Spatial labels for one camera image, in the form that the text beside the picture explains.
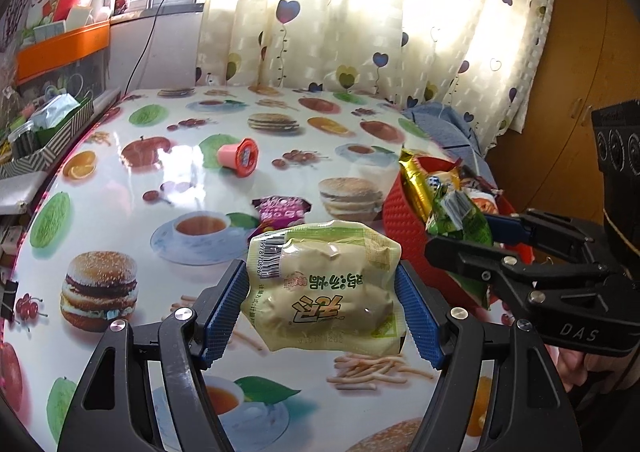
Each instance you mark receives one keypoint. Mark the orange lid storage box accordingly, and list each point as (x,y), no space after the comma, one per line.
(65,47)

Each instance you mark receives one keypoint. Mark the wooden cabinet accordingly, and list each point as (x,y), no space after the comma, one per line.
(570,57)

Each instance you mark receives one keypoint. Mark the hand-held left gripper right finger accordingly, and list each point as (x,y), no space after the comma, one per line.
(417,312)

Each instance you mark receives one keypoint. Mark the red plastic basket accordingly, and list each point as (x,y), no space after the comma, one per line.
(400,217)

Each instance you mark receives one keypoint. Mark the yellow biscuit roll packet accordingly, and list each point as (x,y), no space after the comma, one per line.
(417,187)

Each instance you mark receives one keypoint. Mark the purple snack packet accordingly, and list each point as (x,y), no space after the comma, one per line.
(282,212)

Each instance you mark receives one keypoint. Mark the white snack packet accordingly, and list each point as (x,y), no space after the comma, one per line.
(482,202)

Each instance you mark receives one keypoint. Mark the green snack packet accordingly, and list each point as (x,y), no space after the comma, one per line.
(455,217)

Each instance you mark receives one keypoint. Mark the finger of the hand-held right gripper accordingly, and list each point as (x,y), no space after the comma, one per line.
(475,257)
(505,227)

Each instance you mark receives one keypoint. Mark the striped cardboard box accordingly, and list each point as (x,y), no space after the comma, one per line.
(55,142)

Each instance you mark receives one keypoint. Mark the pale blue pouch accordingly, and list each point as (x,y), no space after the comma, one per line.
(55,110)

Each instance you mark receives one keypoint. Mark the heart print curtain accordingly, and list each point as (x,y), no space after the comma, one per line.
(375,7)

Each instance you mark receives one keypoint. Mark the food print tablecloth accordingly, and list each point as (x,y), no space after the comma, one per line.
(150,257)

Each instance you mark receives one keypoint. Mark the pink jelly cup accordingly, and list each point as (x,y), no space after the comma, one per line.
(230,155)

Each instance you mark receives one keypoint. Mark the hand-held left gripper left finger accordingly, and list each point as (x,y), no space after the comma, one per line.
(225,312)

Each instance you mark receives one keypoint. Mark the person's right hand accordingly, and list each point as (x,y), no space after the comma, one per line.
(590,372)

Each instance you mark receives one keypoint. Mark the blue cloth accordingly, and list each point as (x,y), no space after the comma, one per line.
(440,122)

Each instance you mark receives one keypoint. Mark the black binder clip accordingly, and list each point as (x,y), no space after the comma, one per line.
(7,299)

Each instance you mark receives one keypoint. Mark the pale green bread packet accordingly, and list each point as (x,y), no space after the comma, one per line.
(325,292)

